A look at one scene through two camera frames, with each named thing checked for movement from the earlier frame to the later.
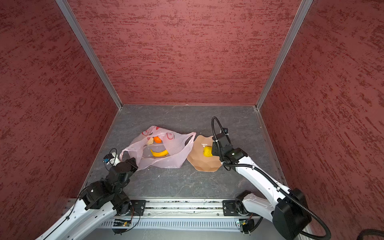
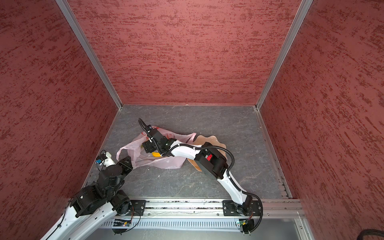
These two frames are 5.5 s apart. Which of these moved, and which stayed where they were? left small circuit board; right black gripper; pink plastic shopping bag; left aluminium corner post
Moved: right black gripper
Stayed: pink plastic shopping bag; left small circuit board; left aluminium corner post
